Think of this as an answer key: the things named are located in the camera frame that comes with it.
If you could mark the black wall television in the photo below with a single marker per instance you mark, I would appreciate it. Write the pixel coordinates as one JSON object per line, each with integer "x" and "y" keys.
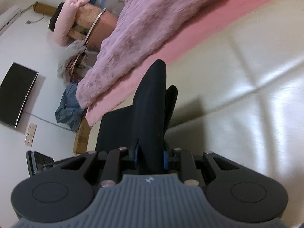
{"x": 15, "y": 89}

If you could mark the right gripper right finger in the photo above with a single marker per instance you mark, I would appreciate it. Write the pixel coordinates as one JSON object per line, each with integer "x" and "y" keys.
{"x": 169, "y": 157}

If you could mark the brown chair with clothes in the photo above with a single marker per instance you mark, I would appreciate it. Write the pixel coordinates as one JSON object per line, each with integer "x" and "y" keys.
{"x": 93, "y": 25}

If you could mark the cardboard box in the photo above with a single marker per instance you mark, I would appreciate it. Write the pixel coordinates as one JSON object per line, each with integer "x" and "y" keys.
{"x": 82, "y": 138}

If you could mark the blue grey clothes pile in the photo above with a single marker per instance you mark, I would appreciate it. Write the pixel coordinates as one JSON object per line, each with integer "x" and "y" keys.
{"x": 69, "y": 111}

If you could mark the black pants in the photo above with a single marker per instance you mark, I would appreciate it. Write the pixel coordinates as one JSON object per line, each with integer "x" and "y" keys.
{"x": 143, "y": 123}

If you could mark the fluffy mauve blanket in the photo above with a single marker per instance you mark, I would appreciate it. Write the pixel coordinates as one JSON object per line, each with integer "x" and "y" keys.
{"x": 142, "y": 28}

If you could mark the pink bed sheet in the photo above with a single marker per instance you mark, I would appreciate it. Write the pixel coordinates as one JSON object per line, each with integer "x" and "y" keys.
{"x": 207, "y": 22}

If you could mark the wooden roll on wall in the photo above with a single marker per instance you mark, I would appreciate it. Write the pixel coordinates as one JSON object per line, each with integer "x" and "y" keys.
{"x": 45, "y": 9}

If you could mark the pink padded jacket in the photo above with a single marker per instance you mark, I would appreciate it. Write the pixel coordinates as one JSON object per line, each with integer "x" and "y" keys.
{"x": 63, "y": 19}

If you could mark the white plastic bag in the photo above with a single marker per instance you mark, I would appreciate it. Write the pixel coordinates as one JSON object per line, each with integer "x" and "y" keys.
{"x": 69, "y": 55}

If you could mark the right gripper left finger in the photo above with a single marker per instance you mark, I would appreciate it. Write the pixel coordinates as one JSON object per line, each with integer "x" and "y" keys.
{"x": 134, "y": 152}

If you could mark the beige wall socket plate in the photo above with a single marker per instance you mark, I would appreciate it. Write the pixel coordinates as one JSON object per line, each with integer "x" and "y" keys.
{"x": 30, "y": 134}

